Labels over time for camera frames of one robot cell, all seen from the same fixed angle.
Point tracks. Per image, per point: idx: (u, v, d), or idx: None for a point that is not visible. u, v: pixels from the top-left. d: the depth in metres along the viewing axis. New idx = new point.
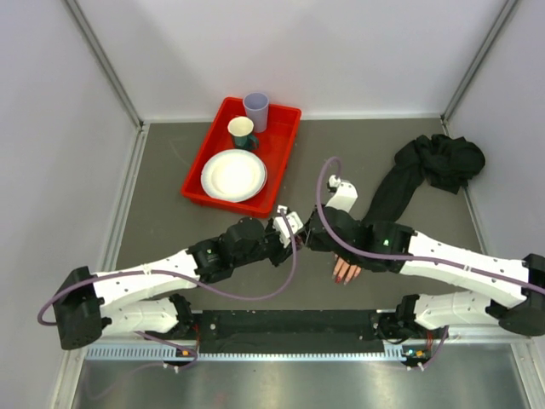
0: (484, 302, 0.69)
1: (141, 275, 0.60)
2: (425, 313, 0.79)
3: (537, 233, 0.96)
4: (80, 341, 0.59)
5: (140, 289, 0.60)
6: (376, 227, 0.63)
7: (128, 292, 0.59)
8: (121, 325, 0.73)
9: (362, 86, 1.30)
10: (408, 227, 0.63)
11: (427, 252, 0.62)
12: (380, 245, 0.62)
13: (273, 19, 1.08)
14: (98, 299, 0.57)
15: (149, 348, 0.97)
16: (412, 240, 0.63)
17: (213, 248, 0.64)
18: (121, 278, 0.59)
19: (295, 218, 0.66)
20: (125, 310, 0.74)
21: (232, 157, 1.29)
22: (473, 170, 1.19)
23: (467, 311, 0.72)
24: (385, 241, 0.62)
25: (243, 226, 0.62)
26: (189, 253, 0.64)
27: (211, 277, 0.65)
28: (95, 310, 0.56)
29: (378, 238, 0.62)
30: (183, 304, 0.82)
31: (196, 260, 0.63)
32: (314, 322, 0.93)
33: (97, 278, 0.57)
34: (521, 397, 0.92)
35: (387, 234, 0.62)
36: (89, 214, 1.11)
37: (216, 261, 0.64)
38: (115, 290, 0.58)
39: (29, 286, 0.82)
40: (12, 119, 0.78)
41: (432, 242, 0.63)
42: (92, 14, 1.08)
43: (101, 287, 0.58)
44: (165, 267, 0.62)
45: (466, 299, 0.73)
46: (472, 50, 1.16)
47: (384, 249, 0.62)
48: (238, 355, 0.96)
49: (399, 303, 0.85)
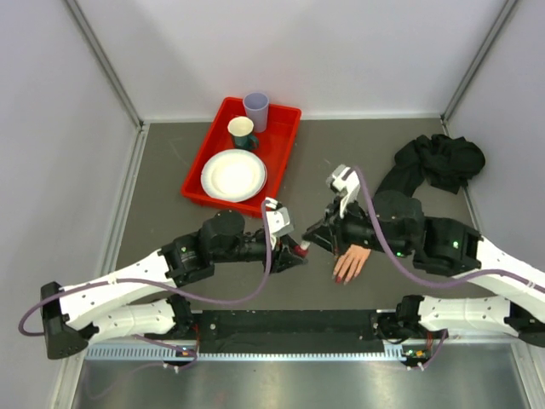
0: (502, 312, 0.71)
1: (106, 285, 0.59)
2: (432, 316, 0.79)
3: (536, 233, 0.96)
4: (65, 350, 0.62)
5: (107, 299, 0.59)
6: (438, 226, 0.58)
7: (94, 305, 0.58)
8: (110, 331, 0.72)
9: (362, 86, 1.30)
10: (474, 232, 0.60)
11: (495, 262, 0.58)
12: (450, 247, 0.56)
13: (273, 18, 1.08)
14: (63, 315, 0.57)
15: (147, 348, 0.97)
16: (479, 245, 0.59)
17: (189, 245, 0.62)
18: (86, 290, 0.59)
19: (283, 213, 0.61)
20: (114, 316, 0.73)
21: (232, 157, 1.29)
22: (472, 170, 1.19)
23: (481, 318, 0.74)
24: (454, 243, 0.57)
25: (219, 221, 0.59)
26: (160, 255, 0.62)
27: (189, 277, 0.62)
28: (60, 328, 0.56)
29: (449, 239, 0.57)
30: (182, 305, 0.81)
31: (169, 261, 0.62)
32: (315, 322, 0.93)
33: (61, 294, 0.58)
34: (521, 397, 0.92)
35: (457, 236, 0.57)
36: (89, 215, 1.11)
37: (192, 259, 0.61)
38: (81, 304, 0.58)
39: (28, 286, 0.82)
40: (12, 119, 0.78)
41: (496, 250, 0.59)
42: (92, 14, 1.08)
43: (67, 302, 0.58)
44: (134, 273, 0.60)
45: (480, 308, 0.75)
46: (472, 49, 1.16)
47: (456, 251, 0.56)
48: (238, 356, 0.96)
49: (401, 303, 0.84)
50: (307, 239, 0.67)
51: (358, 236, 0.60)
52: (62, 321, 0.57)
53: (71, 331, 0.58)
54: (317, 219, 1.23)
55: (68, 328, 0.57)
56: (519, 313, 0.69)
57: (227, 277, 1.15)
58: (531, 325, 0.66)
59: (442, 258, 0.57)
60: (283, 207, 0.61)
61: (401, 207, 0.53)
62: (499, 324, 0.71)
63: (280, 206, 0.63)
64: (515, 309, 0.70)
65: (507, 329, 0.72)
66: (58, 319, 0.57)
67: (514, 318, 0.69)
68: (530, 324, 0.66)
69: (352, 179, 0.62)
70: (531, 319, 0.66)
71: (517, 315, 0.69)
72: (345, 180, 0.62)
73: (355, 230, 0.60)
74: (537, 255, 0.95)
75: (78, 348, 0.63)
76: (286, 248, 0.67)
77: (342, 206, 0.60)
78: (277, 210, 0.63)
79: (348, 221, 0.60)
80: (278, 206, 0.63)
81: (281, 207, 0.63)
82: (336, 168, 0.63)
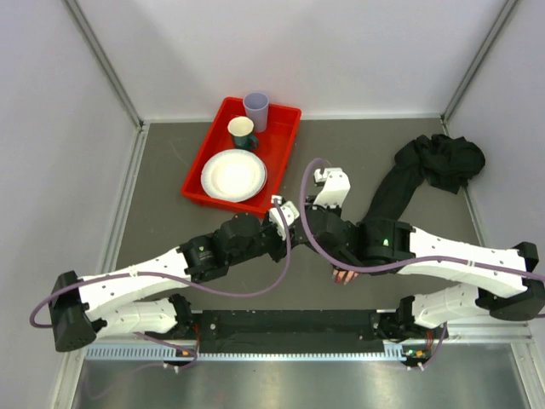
0: (473, 295, 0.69)
1: (128, 278, 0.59)
2: (422, 313, 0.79)
3: (537, 234, 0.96)
4: (74, 343, 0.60)
5: (127, 290, 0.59)
6: (370, 227, 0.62)
7: (113, 296, 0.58)
8: (117, 326, 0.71)
9: (362, 86, 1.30)
10: (405, 225, 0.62)
11: (429, 250, 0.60)
12: (380, 245, 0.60)
13: (273, 19, 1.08)
14: (83, 305, 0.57)
15: (148, 348, 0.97)
16: (412, 237, 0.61)
17: (206, 245, 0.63)
18: (106, 281, 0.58)
19: (290, 207, 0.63)
20: (121, 312, 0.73)
21: (232, 157, 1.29)
22: (473, 170, 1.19)
23: (460, 306, 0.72)
24: (383, 241, 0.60)
25: (237, 222, 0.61)
26: (180, 251, 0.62)
27: (205, 275, 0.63)
28: (80, 318, 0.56)
29: (376, 239, 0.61)
30: (183, 305, 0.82)
31: (188, 259, 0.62)
32: (314, 323, 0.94)
33: (83, 283, 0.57)
34: (521, 397, 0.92)
35: (386, 233, 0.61)
36: (89, 215, 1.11)
37: (209, 259, 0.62)
38: (100, 295, 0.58)
39: (28, 286, 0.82)
40: (12, 120, 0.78)
41: (431, 238, 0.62)
42: (93, 14, 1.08)
43: (87, 292, 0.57)
44: (153, 267, 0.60)
45: (456, 295, 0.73)
46: (472, 49, 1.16)
47: (387, 249, 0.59)
48: (238, 355, 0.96)
49: (398, 308, 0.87)
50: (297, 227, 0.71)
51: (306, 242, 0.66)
52: (83, 310, 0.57)
53: (88, 321, 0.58)
54: None
55: (86, 318, 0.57)
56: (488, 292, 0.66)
57: (227, 277, 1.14)
58: (496, 302, 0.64)
59: (378, 259, 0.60)
60: (289, 201, 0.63)
61: (318, 221, 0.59)
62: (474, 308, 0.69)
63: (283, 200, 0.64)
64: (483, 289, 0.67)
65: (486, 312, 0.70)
66: (78, 308, 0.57)
67: (481, 298, 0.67)
68: (495, 301, 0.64)
69: (334, 180, 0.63)
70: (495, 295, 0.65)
71: (484, 295, 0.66)
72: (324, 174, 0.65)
73: None
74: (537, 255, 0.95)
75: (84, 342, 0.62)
76: None
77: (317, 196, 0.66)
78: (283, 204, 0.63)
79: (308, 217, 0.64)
80: (283, 200, 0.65)
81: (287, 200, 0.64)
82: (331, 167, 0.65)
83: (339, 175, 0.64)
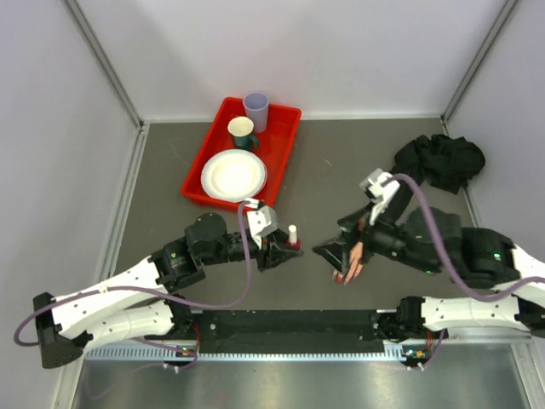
0: (511, 310, 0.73)
1: (99, 295, 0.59)
2: (437, 317, 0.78)
3: (537, 234, 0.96)
4: (62, 358, 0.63)
5: (100, 308, 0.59)
6: (477, 238, 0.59)
7: (86, 314, 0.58)
8: (105, 338, 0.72)
9: (362, 86, 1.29)
10: (507, 240, 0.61)
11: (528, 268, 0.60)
12: (490, 258, 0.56)
13: (273, 18, 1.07)
14: (56, 326, 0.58)
15: (149, 348, 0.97)
16: (514, 254, 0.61)
17: (179, 251, 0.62)
18: (78, 300, 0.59)
19: (264, 214, 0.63)
20: (109, 322, 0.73)
21: (232, 157, 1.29)
22: (472, 170, 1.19)
23: (490, 317, 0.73)
24: (495, 254, 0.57)
25: (200, 226, 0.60)
26: (151, 261, 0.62)
27: (180, 282, 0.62)
28: (55, 339, 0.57)
29: (488, 251, 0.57)
30: (181, 306, 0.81)
31: (160, 267, 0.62)
32: (314, 323, 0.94)
33: (54, 304, 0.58)
34: (521, 397, 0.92)
35: (496, 247, 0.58)
36: (89, 215, 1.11)
37: (182, 265, 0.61)
38: (73, 314, 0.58)
39: (28, 287, 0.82)
40: (12, 120, 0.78)
41: (529, 257, 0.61)
42: (93, 14, 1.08)
43: (60, 313, 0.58)
44: (125, 281, 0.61)
45: (487, 307, 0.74)
46: (472, 49, 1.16)
47: (496, 263, 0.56)
48: (238, 355, 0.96)
49: (401, 307, 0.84)
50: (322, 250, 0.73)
51: (387, 246, 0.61)
52: (55, 331, 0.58)
53: (66, 339, 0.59)
54: (317, 219, 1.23)
55: (61, 337, 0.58)
56: (530, 310, 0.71)
57: (227, 277, 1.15)
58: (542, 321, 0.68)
59: (483, 273, 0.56)
60: (265, 208, 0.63)
61: (444, 226, 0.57)
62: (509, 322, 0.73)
63: (262, 205, 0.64)
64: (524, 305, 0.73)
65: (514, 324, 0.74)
66: (51, 329, 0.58)
67: (525, 313, 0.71)
68: (542, 319, 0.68)
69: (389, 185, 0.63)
70: (542, 314, 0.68)
71: (527, 312, 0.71)
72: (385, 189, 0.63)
73: (383, 239, 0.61)
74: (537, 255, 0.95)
75: (73, 356, 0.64)
76: (274, 244, 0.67)
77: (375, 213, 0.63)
78: (259, 210, 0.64)
79: (375, 231, 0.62)
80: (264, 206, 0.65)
81: (263, 206, 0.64)
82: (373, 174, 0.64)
83: (387, 176, 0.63)
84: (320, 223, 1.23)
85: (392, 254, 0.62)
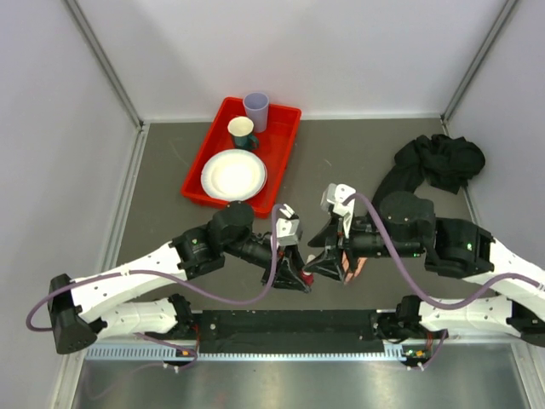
0: (504, 313, 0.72)
1: (119, 277, 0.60)
2: (432, 316, 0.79)
3: (536, 234, 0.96)
4: (76, 344, 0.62)
5: (119, 290, 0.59)
6: (450, 226, 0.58)
7: (106, 296, 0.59)
8: (117, 327, 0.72)
9: (362, 85, 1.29)
10: (487, 233, 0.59)
11: (506, 264, 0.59)
12: (462, 249, 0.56)
13: (273, 18, 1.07)
14: (76, 308, 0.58)
15: (148, 348, 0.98)
16: (491, 247, 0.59)
17: (200, 238, 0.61)
18: (98, 282, 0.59)
19: (293, 224, 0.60)
20: (121, 312, 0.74)
21: (232, 157, 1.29)
22: (472, 170, 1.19)
23: (483, 319, 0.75)
24: (467, 245, 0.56)
25: (229, 212, 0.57)
26: (172, 246, 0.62)
27: (200, 267, 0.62)
28: (74, 320, 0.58)
29: (461, 240, 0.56)
30: (183, 305, 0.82)
31: (181, 252, 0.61)
32: (315, 323, 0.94)
33: (74, 285, 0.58)
34: (521, 397, 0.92)
35: (471, 238, 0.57)
36: (89, 215, 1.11)
37: (203, 252, 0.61)
38: (93, 296, 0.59)
39: (28, 286, 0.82)
40: (12, 121, 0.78)
41: (507, 252, 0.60)
42: (93, 14, 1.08)
43: (79, 294, 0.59)
44: (146, 265, 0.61)
45: (482, 308, 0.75)
46: (472, 48, 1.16)
47: (469, 254, 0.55)
48: (238, 355, 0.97)
49: (401, 303, 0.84)
50: (309, 270, 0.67)
51: (370, 247, 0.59)
52: (75, 313, 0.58)
53: (84, 323, 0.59)
54: (317, 218, 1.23)
55: (80, 320, 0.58)
56: (522, 314, 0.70)
57: (227, 276, 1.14)
58: (535, 326, 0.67)
59: (455, 260, 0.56)
60: (295, 218, 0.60)
61: (414, 208, 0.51)
62: (501, 325, 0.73)
63: (295, 216, 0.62)
64: (517, 310, 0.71)
65: (507, 328, 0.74)
66: (70, 311, 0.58)
67: (517, 319, 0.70)
68: (532, 325, 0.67)
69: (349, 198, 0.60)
70: (534, 319, 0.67)
71: (519, 316, 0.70)
72: (347, 204, 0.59)
73: (364, 242, 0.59)
74: (537, 255, 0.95)
75: (88, 343, 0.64)
76: (286, 261, 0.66)
77: (346, 227, 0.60)
78: (290, 219, 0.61)
79: (354, 235, 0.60)
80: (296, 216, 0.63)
81: (295, 217, 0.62)
82: (329, 191, 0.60)
83: (342, 189, 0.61)
84: (319, 224, 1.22)
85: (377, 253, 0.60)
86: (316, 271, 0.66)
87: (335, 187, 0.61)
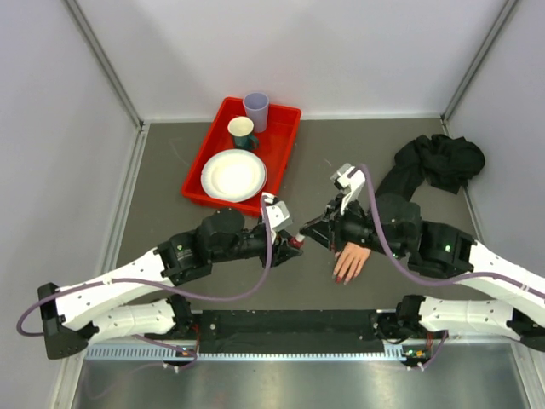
0: (505, 315, 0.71)
1: (102, 286, 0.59)
2: (432, 316, 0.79)
3: (537, 234, 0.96)
4: (65, 351, 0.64)
5: (103, 299, 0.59)
6: (433, 228, 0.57)
7: (89, 306, 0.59)
8: (110, 331, 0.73)
9: (362, 86, 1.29)
10: (469, 236, 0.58)
11: (487, 266, 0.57)
12: (442, 250, 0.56)
13: (273, 18, 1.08)
14: (60, 317, 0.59)
15: (148, 348, 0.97)
16: (473, 250, 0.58)
17: (185, 244, 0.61)
18: (82, 291, 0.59)
19: (281, 207, 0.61)
20: (115, 316, 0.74)
21: (232, 158, 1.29)
22: (473, 170, 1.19)
23: (484, 321, 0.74)
24: (446, 247, 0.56)
25: (218, 218, 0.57)
26: (156, 253, 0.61)
27: (186, 274, 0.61)
28: (58, 330, 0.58)
29: (441, 242, 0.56)
30: (182, 305, 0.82)
31: (165, 259, 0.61)
32: (315, 323, 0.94)
33: (58, 294, 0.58)
34: (521, 397, 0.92)
35: (450, 239, 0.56)
36: (89, 215, 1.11)
37: (189, 258, 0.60)
38: (77, 305, 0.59)
39: (28, 286, 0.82)
40: (12, 120, 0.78)
41: (490, 254, 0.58)
42: (93, 14, 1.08)
43: (63, 303, 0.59)
44: (130, 273, 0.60)
45: (483, 310, 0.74)
46: (473, 48, 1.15)
47: (448, 256, 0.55)
48: (238, 355, 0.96)
49: (401, 303, 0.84)
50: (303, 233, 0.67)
51: (356, 234, 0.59)
52: (59, 322, 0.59)
53: (70, 331, 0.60)
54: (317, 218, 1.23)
55: (65, 329, 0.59)
56: (522, 318, 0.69)
57: (229, 276, 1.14)
58: (534, 330, 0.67)
59: (434, 262, 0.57)
60: (281, 201, 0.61)
61: (401, 210, 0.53)
62: (501, 328, 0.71)
63: (277, 201, 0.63)
64: (518, 313, 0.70)
65: (510, 333, 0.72)
66: (54, 320, 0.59)
67: (516, 321, 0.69)
68: (531, 328, 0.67)
69: (357, 175, 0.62)
70: (533, 323, 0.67)
71: (519, 319, 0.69)
72: (352, 178, 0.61)
73: (352, 228, 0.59)
74: (537, 256, 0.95)
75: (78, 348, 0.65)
76: (285, 242, 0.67)
77: (344, 203, 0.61)
78: (273, 204, 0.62)
79: (347, 220, 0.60)
80: (275, 201, 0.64)
81: (278, 201, 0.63)
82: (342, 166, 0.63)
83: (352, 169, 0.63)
84: None
85: (361, 241, 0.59)
86: (309, 235, 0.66)
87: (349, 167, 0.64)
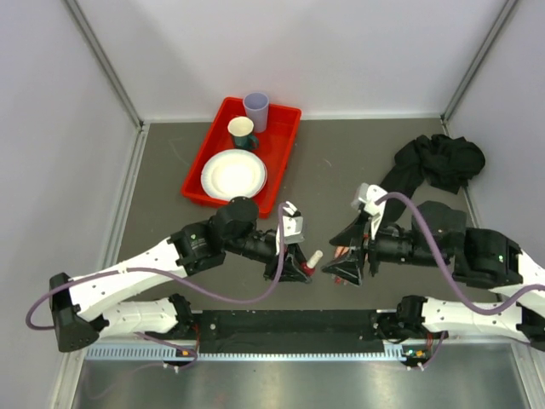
0: (514, 319, 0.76)
1: (117, 275, 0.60)
2: (437, 319, 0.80)
3: (537, 234, 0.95)
4: (77, 343, 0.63)
5: (117, 288, 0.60)
6: (481, 239, 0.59)
7: (105, 295, 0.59)
8: (118, 325, 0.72)
9: (361, 85, 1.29)
10: (516, 245, 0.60)
11: (532, 276, 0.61)
12: (493, 260, 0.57)
13: (273, 18, 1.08)
14: (74, 307, 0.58)
15: (149, 348, 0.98)
16: (520, 259, 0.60)
17: (199, 233, 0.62)
18: (97, 280, 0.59)
19: (296, 221, 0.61)
20: (123, 311, 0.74)
21: (233, 156, 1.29)
22: (472, 170, 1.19)
23: (490, 325, 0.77)
24: (499, 256, 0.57)
25: (233, 207, 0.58)
26: (170, 242, 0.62)
27: (199, 264, 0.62)
28: (72, 319, 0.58)
29: (492, 252, 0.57)
30: (183, 305, 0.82)
31: (180, 248, 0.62)
32: (315, 322, 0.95)
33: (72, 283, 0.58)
34: (521, 397, 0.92)
35: (501, 249, 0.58)
36: (90, 214, 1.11)
37: (203, 247, 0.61)
38: (91, 295, 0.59)
39: (27, 286, 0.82)
40: (12, 120, 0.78)
41: (534, 265, 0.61)
42: (93, 14, 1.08)
43: (77, 293, 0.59)
44: (144, 262, 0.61)
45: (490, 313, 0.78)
46: (472, 48, 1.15)
47: (500, 265, 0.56)
48: (238, 355, 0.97)
49: (402, 304, 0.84)
50: (326, 271, 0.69)
51: (395, 252, 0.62)
52: (73, 312, 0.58)
53: (83, 321, 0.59)
54: (317, 218, 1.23)
55: (79, 319, 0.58)
56: (533, 322, 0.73)
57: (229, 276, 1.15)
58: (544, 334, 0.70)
59: (484, 273, 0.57)
60: (300, 216, 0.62)
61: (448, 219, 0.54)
62: (511, 331, 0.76)
63: (297, 215, 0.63)
64: (528, 317, 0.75)
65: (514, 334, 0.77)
66: (69, 310, 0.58)
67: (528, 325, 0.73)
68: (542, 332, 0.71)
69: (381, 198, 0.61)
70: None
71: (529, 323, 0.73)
72: (378, 204, 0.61)
73: (389, 246, 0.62)
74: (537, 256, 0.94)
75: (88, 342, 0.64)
76: (290, 258, 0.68)
77: (373, 228, 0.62)
78: (293, 216, 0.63)
79: (380, 239, 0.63)
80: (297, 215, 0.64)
81: (299, 215, 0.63)
82: (362, 190, 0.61)
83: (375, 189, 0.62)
84: (323, 225, 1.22)
85: (401, 258, 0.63)
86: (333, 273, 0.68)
87: (368, 187, 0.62)
